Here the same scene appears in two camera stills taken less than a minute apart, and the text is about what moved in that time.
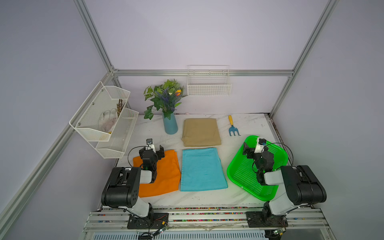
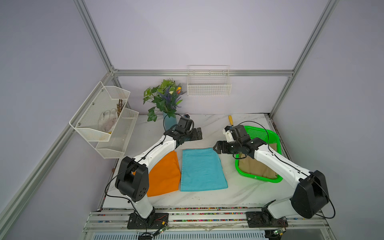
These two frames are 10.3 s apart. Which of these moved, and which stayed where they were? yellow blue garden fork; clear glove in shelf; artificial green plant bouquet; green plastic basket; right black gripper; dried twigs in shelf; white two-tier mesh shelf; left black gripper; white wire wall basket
Moved: right black gripper; green plastic basket; left black gripper
Stayed: white two-tier mesh shelf; white wire wall basket; dried twigs in shelf; clear glove in shelf; yellow blue garden fork; artificial green plant bouquet
